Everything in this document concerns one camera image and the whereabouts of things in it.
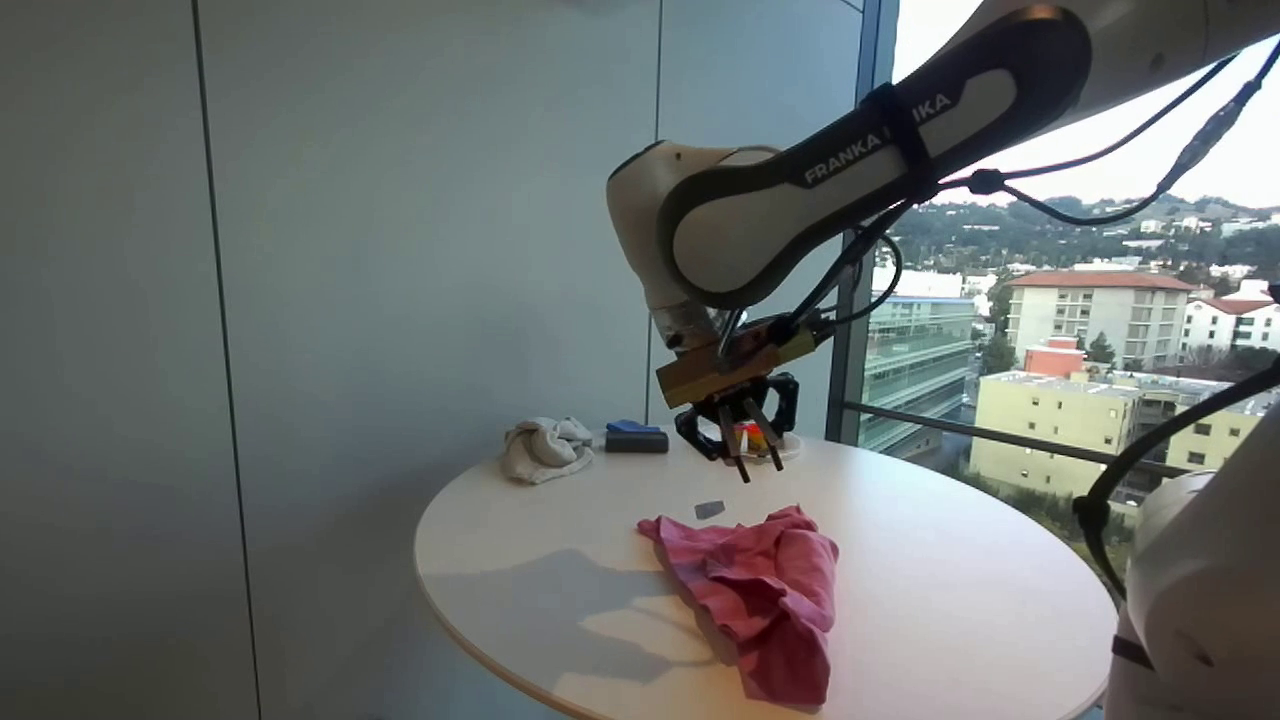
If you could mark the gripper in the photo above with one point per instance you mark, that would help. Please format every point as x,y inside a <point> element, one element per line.
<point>742,392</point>

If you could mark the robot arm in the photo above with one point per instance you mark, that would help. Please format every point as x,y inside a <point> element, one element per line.
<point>740,225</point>

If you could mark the small orange red object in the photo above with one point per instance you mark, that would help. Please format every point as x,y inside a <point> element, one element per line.
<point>751,437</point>

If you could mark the small white plate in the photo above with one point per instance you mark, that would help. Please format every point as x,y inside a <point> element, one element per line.
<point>790,448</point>

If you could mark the small grey tag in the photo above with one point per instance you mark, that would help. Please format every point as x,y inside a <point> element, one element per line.
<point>710,509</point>

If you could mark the black and blue eraser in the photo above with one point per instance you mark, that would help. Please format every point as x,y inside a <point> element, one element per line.
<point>636,439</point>

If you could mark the pink cloth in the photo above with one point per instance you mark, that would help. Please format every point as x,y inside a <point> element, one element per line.
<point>760,590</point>

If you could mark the crumpled white cloth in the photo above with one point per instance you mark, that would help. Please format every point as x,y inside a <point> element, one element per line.
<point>540,450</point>

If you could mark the dark window railing bar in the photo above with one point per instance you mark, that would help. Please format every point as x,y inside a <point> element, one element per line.
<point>1000,437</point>

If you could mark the window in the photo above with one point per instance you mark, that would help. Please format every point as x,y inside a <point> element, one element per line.
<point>1060,330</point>

